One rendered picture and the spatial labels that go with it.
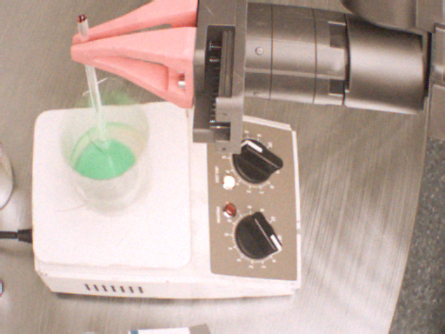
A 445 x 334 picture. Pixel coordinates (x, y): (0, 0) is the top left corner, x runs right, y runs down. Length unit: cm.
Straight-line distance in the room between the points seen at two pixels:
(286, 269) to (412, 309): 84
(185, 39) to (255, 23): 4
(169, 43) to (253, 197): 25
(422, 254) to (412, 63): 107
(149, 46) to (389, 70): 13
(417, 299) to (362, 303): 80
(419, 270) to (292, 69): 108
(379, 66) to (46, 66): 40
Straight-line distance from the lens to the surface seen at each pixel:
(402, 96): 56
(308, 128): 84
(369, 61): 55
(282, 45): 55
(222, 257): 74
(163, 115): 74
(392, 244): 81
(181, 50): 54
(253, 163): 77
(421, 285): 160
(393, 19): 53
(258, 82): 55
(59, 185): 73
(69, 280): 74
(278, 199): 78
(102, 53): 57
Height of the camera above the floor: 152
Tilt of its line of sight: 70 degrees down
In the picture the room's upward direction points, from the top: straight up
